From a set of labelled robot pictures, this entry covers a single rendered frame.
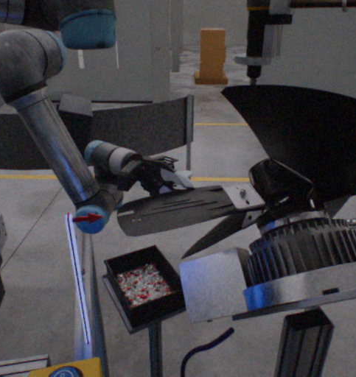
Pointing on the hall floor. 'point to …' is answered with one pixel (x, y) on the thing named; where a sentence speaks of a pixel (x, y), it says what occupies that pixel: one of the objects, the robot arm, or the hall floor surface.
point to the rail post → (99, 316)
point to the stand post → (301, 344)
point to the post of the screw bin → (155, 350)
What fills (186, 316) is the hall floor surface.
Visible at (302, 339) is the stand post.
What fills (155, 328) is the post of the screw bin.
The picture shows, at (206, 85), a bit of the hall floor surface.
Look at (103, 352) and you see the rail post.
